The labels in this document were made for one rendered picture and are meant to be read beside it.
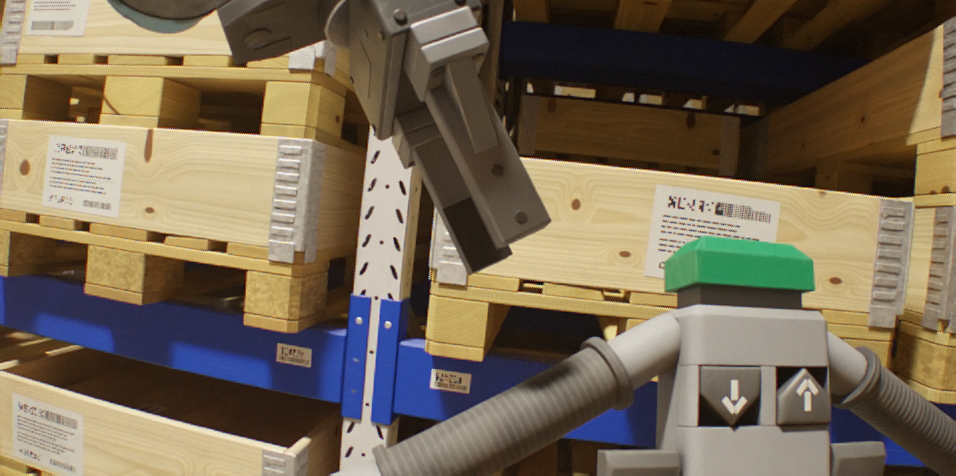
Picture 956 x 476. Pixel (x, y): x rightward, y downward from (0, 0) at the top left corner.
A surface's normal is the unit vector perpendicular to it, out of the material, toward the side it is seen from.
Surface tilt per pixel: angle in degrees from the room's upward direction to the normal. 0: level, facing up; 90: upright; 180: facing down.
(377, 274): 90
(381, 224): 90
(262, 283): 90
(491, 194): 74
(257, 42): 147
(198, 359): 90
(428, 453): 46
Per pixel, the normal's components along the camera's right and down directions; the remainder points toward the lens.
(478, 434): 0.02, -0.53
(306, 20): 0.43, 0.89
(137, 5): -0.03, 0.67
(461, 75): 0.36, 0.22
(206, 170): -0.15, -0.01
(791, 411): 0.17, -0.25
